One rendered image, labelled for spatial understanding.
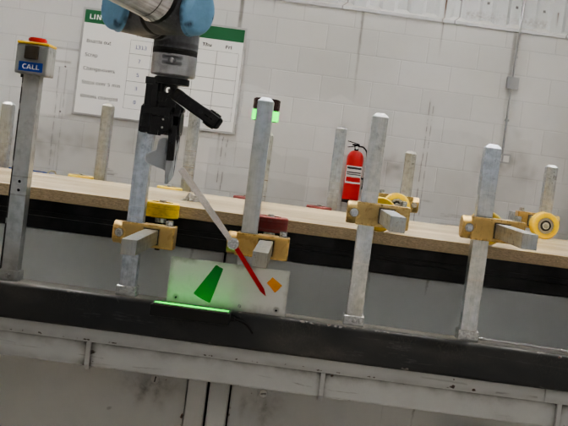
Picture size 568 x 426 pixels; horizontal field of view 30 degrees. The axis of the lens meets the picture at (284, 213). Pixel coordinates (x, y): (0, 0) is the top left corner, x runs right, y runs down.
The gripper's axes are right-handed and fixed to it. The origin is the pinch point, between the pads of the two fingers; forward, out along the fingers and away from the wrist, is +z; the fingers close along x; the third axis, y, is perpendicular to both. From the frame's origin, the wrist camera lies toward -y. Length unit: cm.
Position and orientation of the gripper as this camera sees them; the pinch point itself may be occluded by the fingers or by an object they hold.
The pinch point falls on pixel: (170, 177)
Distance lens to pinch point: 215.9
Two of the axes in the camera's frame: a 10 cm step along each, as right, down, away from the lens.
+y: -9.9, -1.3, 0.0
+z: -1.3, 9.9, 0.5
